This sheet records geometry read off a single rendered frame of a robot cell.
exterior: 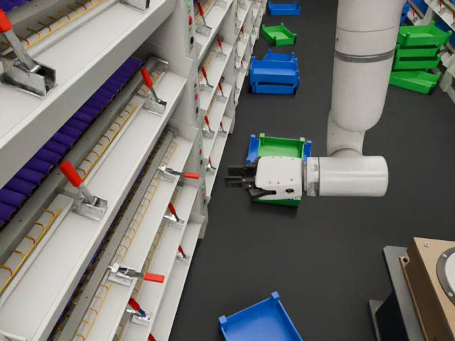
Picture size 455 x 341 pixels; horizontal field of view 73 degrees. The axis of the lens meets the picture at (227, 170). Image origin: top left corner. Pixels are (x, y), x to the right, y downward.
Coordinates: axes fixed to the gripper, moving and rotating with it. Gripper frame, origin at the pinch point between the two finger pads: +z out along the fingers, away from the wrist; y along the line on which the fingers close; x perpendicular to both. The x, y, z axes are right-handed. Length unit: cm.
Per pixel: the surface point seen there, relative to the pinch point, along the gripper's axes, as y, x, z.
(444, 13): 207, -39, -112
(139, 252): -20.7, -1.0, 16.4
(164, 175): -0.6, 0.9, 17.4
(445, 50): 183, -56, -110
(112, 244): -22.3, 3.6, 19.4
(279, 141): 66, -40, -4
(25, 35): -19.5, 40.5, 14.6
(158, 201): -7.7, -0.7, 16.9
